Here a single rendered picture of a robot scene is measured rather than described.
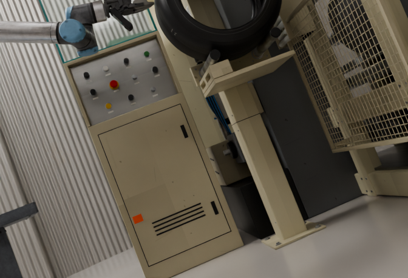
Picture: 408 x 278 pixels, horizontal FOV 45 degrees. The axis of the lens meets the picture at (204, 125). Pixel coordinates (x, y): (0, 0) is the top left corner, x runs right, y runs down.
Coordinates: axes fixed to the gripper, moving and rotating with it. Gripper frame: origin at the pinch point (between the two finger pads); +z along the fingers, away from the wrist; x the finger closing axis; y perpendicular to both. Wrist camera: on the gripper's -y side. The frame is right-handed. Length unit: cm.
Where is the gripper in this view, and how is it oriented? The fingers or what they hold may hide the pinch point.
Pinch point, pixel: (152, 5)
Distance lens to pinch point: 222.6
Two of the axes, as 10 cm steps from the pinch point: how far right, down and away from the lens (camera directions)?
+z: 9.6, -2.4, 1.5
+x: -1.2, 1.1, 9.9
